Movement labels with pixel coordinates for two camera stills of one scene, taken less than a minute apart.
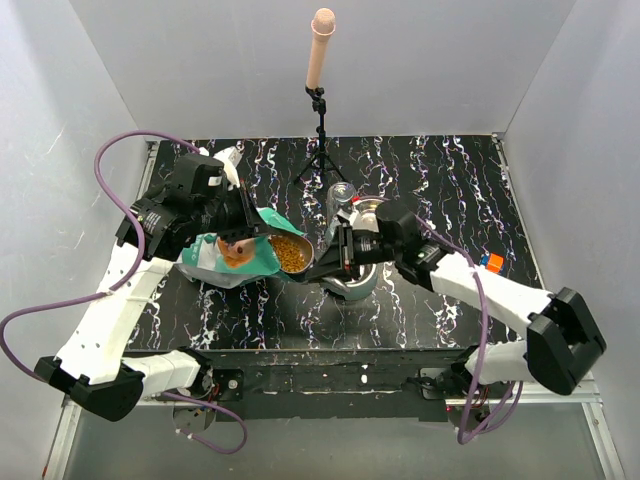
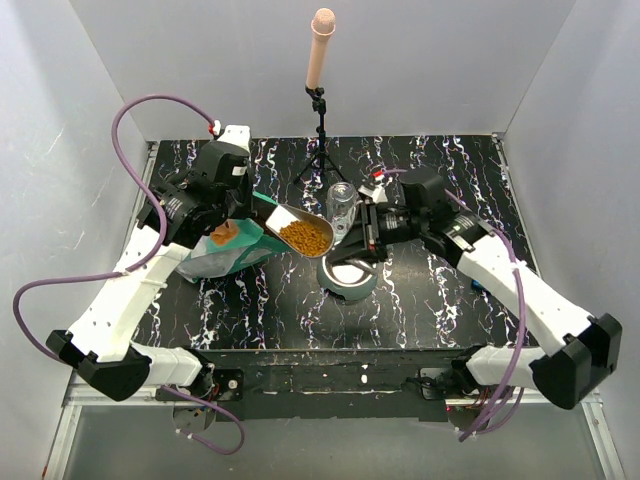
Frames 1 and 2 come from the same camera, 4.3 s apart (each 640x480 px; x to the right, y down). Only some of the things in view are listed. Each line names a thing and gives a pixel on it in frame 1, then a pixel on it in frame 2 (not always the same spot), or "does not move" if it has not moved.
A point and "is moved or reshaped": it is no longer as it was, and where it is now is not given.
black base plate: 338,386 does not move
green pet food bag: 240,262 is moved or reshaped
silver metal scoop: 294,252 → 304,231
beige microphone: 323,26 does not move
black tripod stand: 317,96 does not move
